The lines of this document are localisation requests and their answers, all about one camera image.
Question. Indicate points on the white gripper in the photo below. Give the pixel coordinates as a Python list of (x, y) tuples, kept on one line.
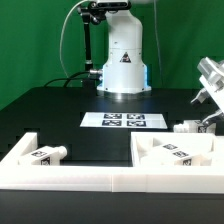
[(212, 78)]

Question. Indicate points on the white square tabletop panel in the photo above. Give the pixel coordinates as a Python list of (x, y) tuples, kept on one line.
[(210, 144)]

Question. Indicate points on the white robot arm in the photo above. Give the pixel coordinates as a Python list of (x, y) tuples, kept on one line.
[(124, 75)]

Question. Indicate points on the white sheet with fiducial tags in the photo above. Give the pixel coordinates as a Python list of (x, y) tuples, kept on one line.
[(123, 120)]

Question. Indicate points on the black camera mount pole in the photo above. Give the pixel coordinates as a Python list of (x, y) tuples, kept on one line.
[(90, 15)]

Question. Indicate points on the white U-shaped fence wall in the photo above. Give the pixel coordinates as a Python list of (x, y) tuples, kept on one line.
[(159, 179)]

